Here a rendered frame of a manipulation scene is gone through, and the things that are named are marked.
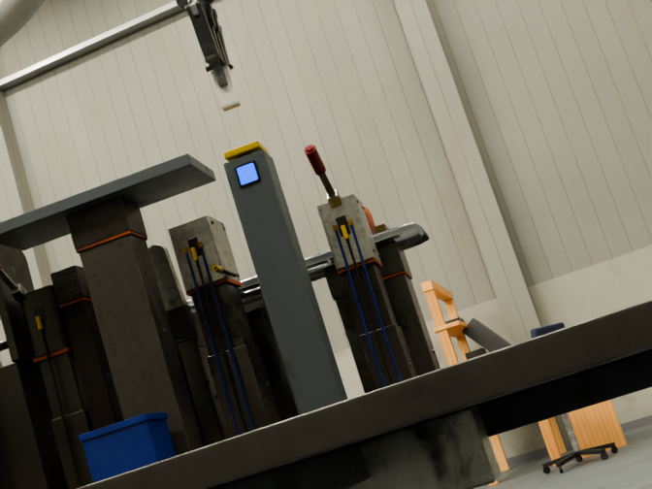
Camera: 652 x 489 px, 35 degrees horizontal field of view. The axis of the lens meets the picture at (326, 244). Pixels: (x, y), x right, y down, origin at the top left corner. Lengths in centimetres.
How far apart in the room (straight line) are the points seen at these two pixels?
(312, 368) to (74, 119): 1092
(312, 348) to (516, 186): 906
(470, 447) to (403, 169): 873
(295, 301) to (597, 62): 931
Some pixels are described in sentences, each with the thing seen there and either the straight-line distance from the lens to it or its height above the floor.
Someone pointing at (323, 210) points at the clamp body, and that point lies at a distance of 178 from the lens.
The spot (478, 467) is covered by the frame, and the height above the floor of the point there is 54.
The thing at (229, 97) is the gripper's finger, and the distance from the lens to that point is 173.
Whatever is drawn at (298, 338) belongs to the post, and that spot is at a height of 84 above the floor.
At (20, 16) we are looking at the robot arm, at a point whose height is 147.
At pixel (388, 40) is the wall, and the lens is 1119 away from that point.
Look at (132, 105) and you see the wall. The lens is 1209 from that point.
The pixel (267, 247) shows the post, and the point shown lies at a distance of 163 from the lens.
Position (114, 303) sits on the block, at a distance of 170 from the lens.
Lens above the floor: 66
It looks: 11 degrees up
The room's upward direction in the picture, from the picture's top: 18 degrees counter-clockwise
